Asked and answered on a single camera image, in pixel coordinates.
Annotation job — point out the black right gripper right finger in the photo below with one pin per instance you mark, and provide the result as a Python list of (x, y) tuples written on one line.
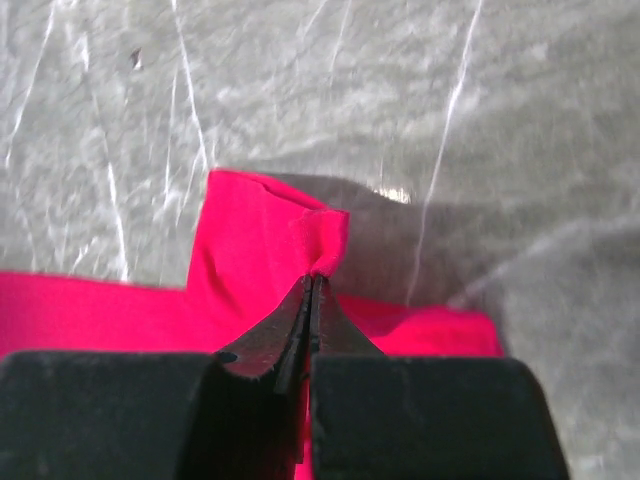
[(330, 330)]

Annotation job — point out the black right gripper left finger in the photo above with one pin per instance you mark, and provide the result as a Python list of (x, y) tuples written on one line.
[(274, 351)]

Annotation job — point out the magenta pink t-shirt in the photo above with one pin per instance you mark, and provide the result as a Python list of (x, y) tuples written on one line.
[(113, 381)]

